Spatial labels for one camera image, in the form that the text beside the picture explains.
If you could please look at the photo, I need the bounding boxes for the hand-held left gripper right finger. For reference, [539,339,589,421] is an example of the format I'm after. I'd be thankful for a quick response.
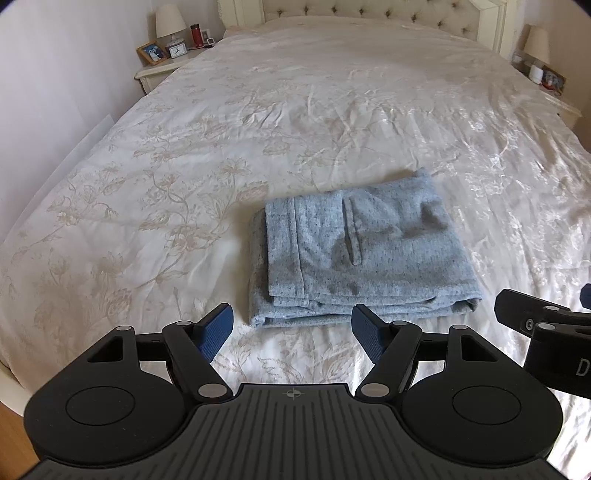
[351,304,497,401]

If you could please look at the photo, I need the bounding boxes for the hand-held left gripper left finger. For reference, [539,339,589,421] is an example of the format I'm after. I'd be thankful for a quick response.
[87,302,235,401]

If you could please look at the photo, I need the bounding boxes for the grey speckled pants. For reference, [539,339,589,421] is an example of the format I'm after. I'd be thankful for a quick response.
[248,167,484,330]

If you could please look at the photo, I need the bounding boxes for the cream nightstand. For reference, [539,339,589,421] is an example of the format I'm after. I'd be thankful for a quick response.
[512,59,583,131]
[133,45,209,96]

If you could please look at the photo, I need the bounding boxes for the cream floral bedspread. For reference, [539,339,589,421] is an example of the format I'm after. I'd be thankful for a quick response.
[0,18,591,480]

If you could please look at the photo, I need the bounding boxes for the cream shade table lamp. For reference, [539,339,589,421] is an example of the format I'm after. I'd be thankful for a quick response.
[154,4,188,47]
[521,25,550,66]

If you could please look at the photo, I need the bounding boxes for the cream tufted headboard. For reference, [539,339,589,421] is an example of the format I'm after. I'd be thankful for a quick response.
[217,0,514,57]

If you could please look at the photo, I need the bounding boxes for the wooden picture frame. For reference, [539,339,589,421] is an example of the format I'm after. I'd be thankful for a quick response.
[540,65,567,96]
[136,40,170,66]

